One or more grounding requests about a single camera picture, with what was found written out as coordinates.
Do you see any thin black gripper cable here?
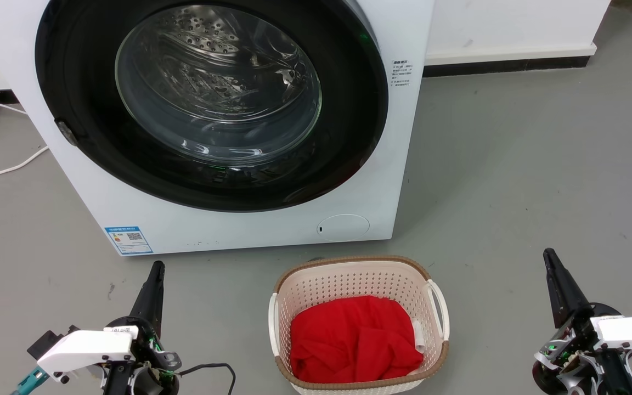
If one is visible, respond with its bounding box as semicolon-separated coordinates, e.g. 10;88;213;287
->
176;363;237;395

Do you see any white oval filter cover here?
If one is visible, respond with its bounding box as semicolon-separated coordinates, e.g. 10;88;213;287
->
317;214;371;242

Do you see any blue energy label sticker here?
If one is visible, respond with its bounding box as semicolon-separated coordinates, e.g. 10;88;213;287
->
104;225;154;256

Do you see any teal cable connector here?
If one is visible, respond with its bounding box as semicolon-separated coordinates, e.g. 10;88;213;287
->
11;366;49;395

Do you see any red garment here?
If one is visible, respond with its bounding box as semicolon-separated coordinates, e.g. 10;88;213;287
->
290;296;424;384

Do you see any cream perforated laundry basket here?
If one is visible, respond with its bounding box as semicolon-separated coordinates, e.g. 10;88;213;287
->
268;255;450;395

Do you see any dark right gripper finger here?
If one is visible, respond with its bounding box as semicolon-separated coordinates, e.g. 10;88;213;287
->
543;249;572;329
549;248;591;322

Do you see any black round glass washer door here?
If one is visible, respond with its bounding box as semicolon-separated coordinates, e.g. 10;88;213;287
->
35;0;389;213

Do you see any white front-load washing machine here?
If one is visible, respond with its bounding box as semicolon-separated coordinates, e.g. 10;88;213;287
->
0;0;436;257

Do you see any white text label sticker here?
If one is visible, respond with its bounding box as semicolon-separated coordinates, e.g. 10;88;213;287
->
391;59;413;89

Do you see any white power cable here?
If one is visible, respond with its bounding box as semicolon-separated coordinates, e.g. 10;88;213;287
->
0;145;50;190

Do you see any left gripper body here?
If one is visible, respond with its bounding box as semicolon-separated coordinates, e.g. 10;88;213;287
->
27;315;183;395

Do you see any small white cloth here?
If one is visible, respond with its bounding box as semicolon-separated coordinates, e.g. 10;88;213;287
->
411;318;427;355

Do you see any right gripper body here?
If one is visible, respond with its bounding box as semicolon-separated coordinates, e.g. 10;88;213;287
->
532;304;632;395

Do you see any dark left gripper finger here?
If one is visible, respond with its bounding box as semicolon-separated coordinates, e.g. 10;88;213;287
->
148;261;166;338
128;261;159;325

